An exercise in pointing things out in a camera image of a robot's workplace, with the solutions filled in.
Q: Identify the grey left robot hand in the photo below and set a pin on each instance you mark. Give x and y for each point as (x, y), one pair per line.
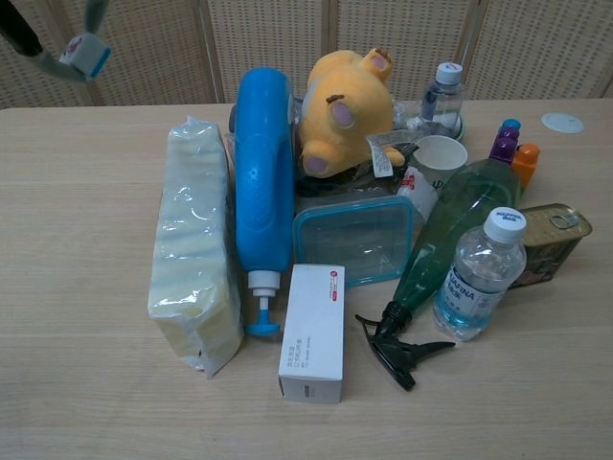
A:
(19, 29)

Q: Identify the white mahjong tile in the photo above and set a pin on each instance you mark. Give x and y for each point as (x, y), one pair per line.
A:
(85, 55)

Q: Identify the woven bamboo folding screen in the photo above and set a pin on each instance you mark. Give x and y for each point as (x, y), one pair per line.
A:
(167, 48)

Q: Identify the yellow sponge pack in plastic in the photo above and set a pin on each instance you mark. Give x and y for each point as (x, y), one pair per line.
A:
(191, 239)

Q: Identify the blue pump bottle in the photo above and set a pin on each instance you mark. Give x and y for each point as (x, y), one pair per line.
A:
(263, 182)

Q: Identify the yellow plush toy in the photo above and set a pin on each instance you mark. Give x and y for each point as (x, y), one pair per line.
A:
(345, 105)

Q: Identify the clear container with teal rim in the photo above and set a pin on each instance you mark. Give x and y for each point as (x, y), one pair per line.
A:
(354, 239)

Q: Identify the white cardboard box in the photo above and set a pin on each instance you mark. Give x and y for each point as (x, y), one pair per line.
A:
(313, 326)

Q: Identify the red white small packet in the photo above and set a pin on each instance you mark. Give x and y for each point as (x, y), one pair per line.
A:
(416, 189)

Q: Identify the clear water bottle white cap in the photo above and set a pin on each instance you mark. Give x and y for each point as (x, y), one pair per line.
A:
(443, 100)

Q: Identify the white paper cup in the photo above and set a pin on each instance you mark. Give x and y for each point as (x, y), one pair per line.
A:
(440, 153)

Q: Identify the green white lint roller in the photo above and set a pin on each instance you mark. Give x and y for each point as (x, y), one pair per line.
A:
(460, 128)

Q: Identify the green spray bottle black trigger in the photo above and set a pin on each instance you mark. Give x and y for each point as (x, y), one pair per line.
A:
(455, 225)

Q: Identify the colourful building block stack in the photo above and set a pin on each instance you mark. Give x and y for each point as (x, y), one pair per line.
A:
(524, 160)

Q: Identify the water bottle with blue liquid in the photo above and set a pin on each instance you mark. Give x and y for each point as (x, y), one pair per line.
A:
(479, 278)

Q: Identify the white round table grommet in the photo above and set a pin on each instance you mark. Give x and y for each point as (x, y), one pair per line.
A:
(562, 123)

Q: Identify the gold tin can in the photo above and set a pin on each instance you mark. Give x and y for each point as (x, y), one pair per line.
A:
(551, 244)

